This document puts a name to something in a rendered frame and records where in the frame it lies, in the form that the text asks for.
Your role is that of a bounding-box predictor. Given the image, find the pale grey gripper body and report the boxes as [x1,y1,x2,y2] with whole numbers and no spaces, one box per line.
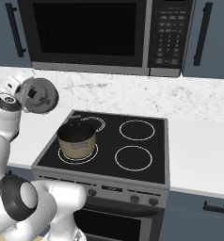
[13,77,37,104]

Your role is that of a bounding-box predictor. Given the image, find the black and steel stove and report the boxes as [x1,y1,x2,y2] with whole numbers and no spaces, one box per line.
[31,108,171,241]

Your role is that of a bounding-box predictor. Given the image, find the tan pot with dark inside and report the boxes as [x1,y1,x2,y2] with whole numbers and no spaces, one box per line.
[56,114,98,160]

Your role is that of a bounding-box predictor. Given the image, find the black microwave door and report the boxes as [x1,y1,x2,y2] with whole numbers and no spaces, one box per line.
[17,0,150,76]

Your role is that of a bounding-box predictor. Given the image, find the blue-grey drawer front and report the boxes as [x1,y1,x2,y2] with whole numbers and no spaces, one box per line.
[5,165,37,184]
[162,189,224,218]

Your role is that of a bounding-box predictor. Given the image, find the black and steel microwave oven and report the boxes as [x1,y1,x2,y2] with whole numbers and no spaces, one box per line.
[17,0,197,78]

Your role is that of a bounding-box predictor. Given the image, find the black oven door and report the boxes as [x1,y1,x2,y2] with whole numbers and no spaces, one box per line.
[72,202,166,241]

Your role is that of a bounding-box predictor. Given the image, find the blue-grey lower cupboard door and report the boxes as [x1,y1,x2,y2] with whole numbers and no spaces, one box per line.
[158,208,224,241]

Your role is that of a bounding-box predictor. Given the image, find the black cupboard door handle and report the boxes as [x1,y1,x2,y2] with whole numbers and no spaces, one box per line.
[193,2,214,67]
[5,2,27,58]

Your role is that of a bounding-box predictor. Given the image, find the dark oven door handle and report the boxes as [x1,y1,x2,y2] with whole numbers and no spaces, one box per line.
[85,199,159,218]

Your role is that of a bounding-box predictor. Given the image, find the black drawer handle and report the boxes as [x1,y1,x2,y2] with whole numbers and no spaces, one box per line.
[202,200,224,216]

